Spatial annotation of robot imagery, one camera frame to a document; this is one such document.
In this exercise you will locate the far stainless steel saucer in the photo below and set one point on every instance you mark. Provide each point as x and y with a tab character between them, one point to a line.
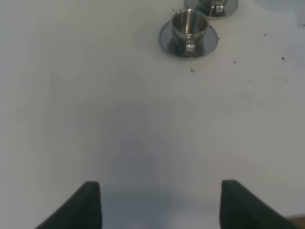
229	8

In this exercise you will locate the near stainless steel teacup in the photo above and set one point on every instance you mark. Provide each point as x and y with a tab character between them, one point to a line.
189	27

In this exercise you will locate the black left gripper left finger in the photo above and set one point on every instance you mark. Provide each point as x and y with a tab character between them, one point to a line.
83	210

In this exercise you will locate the near stainless steel saucer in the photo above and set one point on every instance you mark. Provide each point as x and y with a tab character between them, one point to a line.
172	48

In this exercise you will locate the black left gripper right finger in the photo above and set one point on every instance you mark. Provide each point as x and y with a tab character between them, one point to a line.
241	209

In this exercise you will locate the stainless steel teacup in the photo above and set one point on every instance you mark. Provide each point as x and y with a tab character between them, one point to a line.
189	27
212	7

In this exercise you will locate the far stainless steel teacup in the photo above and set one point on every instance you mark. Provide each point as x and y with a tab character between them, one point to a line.
212	7

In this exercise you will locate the stainless steel saucer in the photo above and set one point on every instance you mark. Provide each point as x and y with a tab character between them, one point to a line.
229	8
172	48

